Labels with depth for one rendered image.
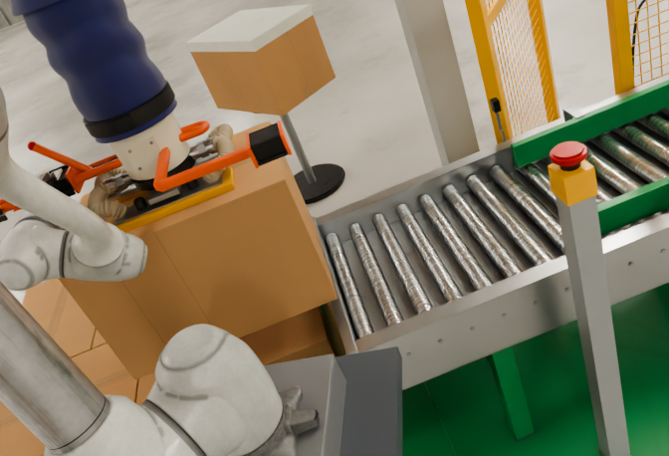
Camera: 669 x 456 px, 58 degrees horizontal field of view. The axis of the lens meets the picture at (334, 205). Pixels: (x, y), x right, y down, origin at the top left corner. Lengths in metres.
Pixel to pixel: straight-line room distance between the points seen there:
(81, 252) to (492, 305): 1.00
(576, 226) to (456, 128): 1.56
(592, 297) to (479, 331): 0.33
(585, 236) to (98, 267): 1.02
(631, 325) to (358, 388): 1.25
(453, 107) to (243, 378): 1.99
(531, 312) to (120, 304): 1.06
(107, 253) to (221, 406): 0.45
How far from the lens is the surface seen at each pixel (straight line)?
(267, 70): 2.95
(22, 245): 1.36
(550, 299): 1.71
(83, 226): 1.23
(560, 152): 1.28
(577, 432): 2.07
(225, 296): 1.61
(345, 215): 2.12
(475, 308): 1.62
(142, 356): 1.74
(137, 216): 1.57
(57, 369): 0.95
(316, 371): 1.26
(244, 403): 1.05
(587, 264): 1.43
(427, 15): 2.63
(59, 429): 0.98
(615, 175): 2.05
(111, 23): 1.47
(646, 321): 2.34
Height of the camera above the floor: 1.72
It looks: 31 degrees down
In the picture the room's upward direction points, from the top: 23 degrees counter-clockwise
